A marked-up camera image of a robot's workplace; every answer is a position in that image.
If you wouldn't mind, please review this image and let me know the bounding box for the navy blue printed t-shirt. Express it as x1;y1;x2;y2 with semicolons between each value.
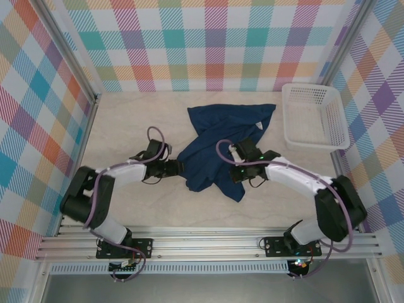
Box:
177;103;278;203

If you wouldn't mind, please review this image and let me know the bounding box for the white perforated plastic basket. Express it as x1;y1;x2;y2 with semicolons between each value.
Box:
282;83;350;150

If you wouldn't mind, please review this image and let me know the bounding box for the small electronics board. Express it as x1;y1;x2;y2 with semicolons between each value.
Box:
109;260;140;273
290;258;312;275

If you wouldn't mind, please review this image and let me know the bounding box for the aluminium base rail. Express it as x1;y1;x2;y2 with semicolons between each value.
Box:
34;225;383;261

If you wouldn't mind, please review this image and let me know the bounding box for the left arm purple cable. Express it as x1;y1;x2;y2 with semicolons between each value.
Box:
83;126;173;283

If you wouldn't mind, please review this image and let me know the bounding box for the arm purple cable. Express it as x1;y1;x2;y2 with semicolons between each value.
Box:
216;140;354;280
83;126;173;283

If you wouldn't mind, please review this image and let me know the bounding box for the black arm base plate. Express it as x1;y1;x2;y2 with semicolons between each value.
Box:
96;238;154;259
263;236;323;257

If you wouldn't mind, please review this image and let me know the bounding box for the white slotted cable duct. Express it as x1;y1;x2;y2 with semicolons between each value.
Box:
50;260;290;275

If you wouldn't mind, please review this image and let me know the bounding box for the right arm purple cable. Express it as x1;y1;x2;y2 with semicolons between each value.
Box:
216;140;354;280

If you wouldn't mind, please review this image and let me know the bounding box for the aluminium corner post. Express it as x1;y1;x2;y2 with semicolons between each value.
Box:
33;0;102;104
317;0;376;88

